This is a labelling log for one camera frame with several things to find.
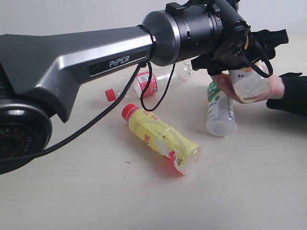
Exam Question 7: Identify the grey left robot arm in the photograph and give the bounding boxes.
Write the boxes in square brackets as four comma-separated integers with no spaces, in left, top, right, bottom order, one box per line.
[0,0,289,174]

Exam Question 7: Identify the clear cola bottle red label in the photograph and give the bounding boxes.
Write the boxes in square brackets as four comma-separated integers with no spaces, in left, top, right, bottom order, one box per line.
[105,61,194,102]

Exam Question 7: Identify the white bottle green apple label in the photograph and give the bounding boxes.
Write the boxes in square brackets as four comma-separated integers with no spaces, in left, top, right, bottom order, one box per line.
[228,67,272,103]

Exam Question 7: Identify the black sleeved forearm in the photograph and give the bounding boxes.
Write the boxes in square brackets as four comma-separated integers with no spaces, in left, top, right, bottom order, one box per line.
[266,72,307,116]

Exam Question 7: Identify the yellow label bottle red cap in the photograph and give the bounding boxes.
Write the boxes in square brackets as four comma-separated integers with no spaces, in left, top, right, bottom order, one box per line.
[122,103,202,175]

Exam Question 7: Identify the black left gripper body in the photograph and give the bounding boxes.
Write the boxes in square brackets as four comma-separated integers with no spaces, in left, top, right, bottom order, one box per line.
[191,27,288,76]

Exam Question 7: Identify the frosted bottle green round label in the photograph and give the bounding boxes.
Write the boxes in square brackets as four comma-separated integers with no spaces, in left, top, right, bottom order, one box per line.
[206,81,237,137]

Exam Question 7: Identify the person's open bare hand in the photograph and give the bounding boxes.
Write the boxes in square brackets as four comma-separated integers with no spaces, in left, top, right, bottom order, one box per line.
[211,73,285,104]

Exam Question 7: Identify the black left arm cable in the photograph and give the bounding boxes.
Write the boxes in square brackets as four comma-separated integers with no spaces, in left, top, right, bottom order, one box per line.
[0,35,273,162]

